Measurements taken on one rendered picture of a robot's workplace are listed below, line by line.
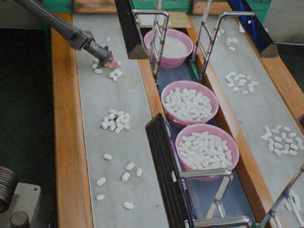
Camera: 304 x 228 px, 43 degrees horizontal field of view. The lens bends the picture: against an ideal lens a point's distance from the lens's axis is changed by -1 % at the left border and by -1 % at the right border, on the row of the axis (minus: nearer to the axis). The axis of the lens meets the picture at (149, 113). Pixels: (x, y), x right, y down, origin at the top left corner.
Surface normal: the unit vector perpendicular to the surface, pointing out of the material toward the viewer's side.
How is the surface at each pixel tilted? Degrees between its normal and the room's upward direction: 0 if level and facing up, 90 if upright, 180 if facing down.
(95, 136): 0
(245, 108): 0
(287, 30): 90
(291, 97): 0
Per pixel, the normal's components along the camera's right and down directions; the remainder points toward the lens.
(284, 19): 0.09, 0.72
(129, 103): 0.14, -0.69
